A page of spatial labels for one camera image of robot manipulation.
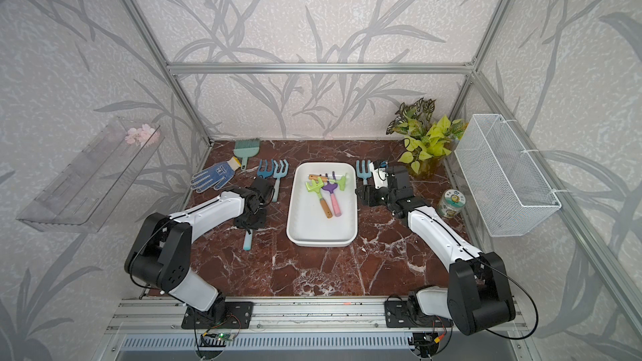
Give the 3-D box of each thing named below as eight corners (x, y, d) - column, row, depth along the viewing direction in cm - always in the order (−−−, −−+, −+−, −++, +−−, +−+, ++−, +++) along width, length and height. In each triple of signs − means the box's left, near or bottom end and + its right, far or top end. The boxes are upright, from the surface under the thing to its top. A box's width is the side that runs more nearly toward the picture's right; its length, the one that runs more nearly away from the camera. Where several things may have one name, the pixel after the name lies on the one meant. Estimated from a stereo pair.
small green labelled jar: (439, 219, 97) (448, 207, 90) (434, 202, 102) (442, 189, 95) (459, 219, 97) (470, 207, 90) (453, 202, 102) (463, 189, 95)
